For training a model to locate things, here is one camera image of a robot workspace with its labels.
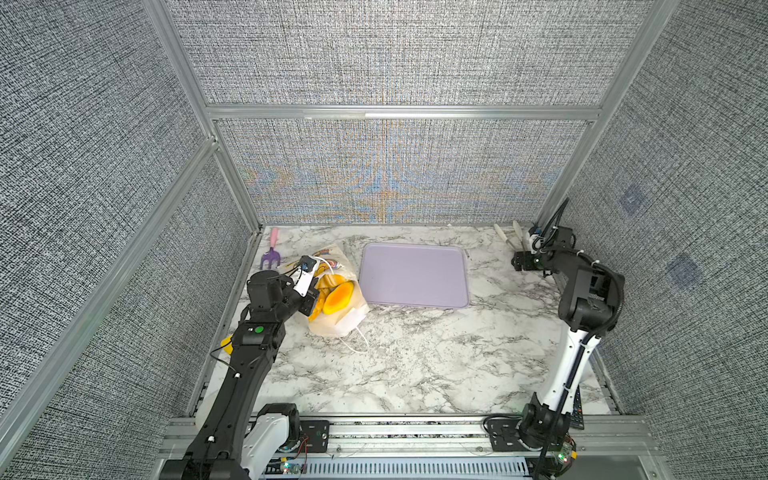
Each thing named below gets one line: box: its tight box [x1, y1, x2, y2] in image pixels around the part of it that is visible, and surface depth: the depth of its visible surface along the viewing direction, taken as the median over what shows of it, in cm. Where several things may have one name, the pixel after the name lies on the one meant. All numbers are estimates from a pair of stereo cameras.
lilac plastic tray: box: [359, 243, 469, 308], surface depth 112 cm
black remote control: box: [570, 384, 585, 430], surface depth 78 cm
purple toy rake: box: [260, 227, 281, 269], surface depth 112 cm
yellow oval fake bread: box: [323, 281, 354, 315], surface depth 94 cm
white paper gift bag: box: [284, 243, 370, 337], surface depth 91 cm
